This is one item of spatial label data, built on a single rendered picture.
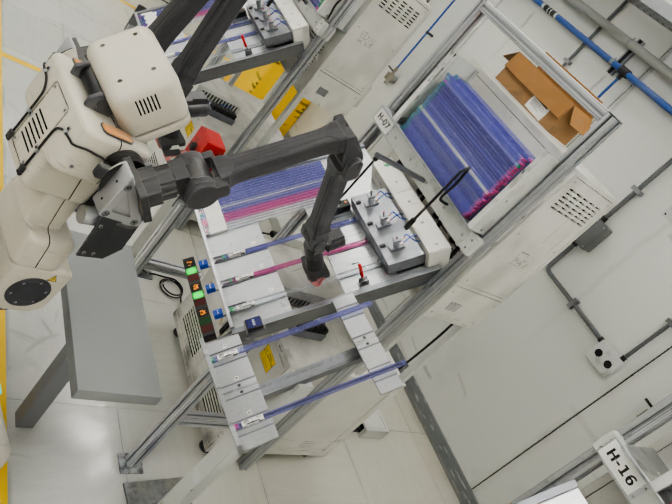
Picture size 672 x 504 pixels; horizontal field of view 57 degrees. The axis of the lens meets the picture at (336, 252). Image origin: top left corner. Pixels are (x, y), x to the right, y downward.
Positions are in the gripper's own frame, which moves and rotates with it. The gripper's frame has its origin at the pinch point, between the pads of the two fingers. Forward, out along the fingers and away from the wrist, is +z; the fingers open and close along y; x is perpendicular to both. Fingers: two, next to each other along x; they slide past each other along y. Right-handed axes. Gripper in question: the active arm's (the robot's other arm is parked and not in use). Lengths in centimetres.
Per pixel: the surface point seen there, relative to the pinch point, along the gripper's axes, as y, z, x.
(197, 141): 99, 9, 20
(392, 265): -5.5, -3.5, -24.4
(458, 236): -7.3, -9.7, -46.6
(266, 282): 7.6, 1.2, 15.2
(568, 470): -82, 1, -40
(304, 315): -9.1, 2.2, 7.7
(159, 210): 95, 38, 45
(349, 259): 6.4, 1.6, -13.9
